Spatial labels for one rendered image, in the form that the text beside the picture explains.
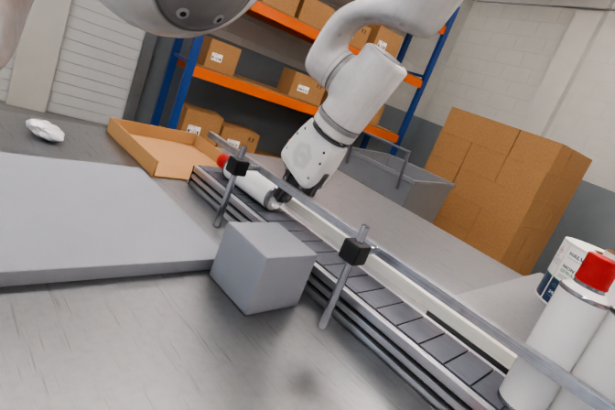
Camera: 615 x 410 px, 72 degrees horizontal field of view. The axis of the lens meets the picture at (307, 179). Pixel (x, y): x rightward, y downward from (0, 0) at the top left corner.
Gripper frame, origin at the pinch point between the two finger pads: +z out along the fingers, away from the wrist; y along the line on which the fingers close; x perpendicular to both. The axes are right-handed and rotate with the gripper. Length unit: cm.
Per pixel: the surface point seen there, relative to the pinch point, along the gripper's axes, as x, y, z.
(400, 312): -0.2, 30.9, -5.9
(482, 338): 3.0, 39.8, -12.4
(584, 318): -3, 44, -26
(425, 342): -2.9, 36.5, -8.0
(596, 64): 483, -134, -107
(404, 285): 3.0, 27.5, -7.3
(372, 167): 179, -91, 52
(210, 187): -5.0, -13.1, 12.1
